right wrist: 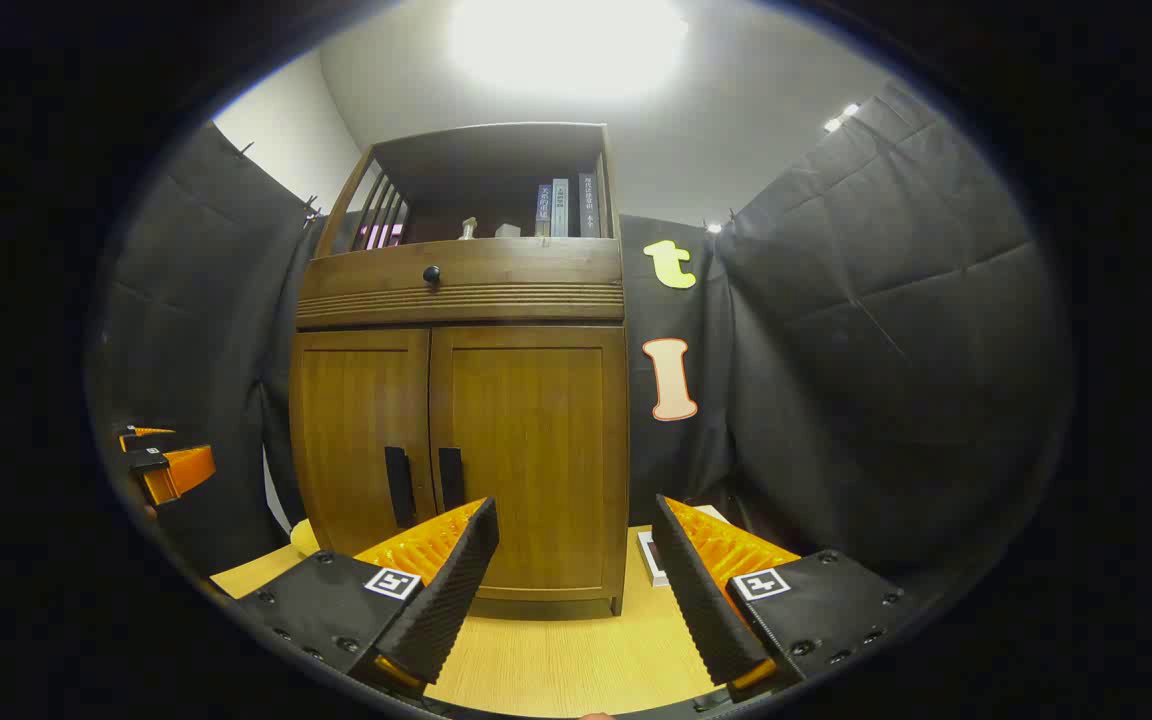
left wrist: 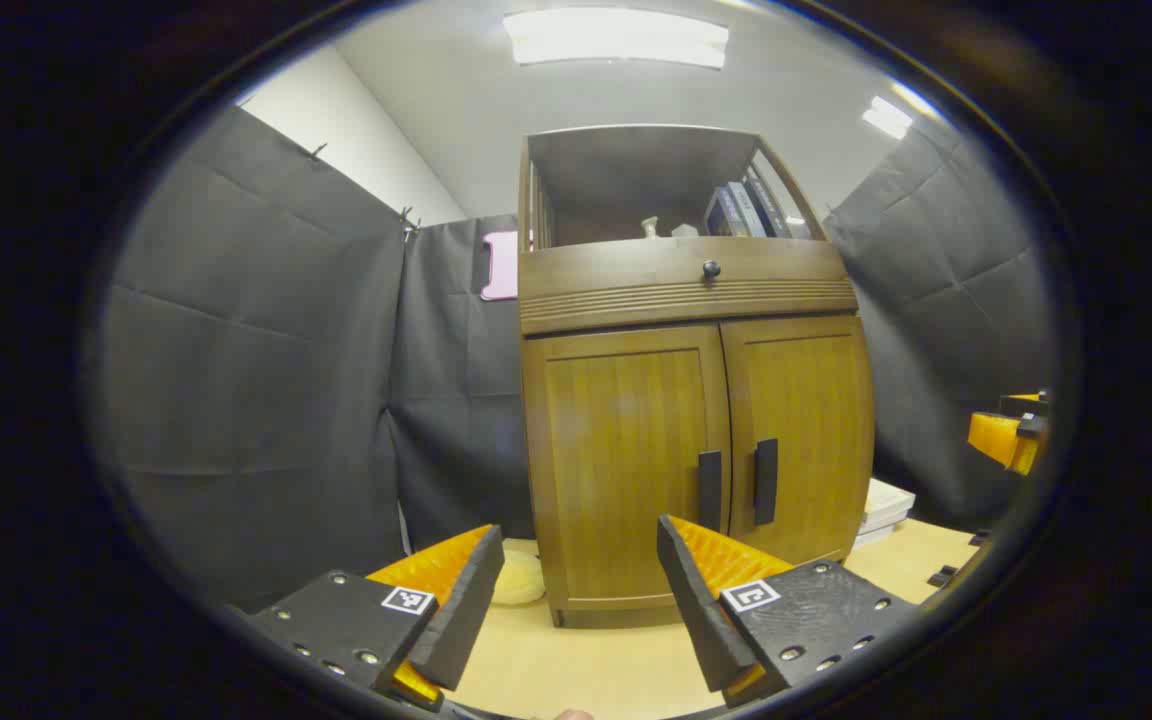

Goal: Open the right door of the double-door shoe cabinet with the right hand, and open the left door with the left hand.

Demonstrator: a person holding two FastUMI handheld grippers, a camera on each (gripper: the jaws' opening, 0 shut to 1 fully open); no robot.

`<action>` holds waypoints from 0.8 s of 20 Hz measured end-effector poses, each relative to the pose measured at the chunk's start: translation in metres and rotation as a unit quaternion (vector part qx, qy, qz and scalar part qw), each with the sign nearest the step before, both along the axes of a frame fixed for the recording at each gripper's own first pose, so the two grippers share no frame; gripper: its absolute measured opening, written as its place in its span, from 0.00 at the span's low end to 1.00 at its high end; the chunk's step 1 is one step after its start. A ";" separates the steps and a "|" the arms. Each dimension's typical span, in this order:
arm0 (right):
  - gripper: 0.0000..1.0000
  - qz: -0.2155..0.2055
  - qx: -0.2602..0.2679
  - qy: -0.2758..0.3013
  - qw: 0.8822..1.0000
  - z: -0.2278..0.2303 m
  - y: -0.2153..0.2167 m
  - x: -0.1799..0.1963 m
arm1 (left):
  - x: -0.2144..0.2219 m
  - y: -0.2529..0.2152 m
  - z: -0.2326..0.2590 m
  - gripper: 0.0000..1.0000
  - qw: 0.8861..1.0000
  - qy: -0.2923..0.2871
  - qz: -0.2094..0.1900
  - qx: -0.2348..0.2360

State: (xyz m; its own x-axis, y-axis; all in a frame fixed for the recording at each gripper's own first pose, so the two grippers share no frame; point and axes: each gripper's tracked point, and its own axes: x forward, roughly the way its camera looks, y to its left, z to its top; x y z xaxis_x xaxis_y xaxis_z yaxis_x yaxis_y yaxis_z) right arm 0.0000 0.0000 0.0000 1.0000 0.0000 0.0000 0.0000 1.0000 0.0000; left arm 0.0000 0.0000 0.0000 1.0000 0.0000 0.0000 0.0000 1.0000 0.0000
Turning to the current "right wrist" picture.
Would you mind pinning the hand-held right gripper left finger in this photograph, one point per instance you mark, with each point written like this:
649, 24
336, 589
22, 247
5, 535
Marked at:
451, 590

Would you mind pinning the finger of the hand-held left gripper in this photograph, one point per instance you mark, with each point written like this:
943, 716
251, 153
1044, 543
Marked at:
136, 434
186, 468

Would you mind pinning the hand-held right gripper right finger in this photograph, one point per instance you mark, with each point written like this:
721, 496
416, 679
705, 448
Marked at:
701, 600

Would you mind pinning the wooden cabinet door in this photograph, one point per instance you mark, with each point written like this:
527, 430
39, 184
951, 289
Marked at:
536, 440
356, 430

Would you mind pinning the wooden double-door shoe cabinet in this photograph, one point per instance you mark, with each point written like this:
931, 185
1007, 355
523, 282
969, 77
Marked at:
456, 305

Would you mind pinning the white flat box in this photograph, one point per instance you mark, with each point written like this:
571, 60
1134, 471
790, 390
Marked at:
648, 560

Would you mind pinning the black backdrop cloth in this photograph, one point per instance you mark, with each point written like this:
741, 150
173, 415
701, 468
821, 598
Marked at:
886, 350

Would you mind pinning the wooden drawer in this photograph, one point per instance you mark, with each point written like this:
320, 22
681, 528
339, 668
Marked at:
516, 262

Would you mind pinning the small silver ornament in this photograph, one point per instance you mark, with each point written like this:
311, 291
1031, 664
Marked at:
468, 229

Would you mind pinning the small white object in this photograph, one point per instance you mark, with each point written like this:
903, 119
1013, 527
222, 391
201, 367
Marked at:
507, 231

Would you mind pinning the dark blue book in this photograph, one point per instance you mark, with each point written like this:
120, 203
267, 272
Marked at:
543, 210

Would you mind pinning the dark grey book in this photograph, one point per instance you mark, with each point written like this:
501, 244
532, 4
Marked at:
588, 205

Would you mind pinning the small ceiling light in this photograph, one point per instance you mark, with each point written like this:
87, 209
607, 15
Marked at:
841, 118

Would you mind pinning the large ceiling light panel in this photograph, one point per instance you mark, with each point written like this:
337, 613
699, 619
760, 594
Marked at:
566, 45

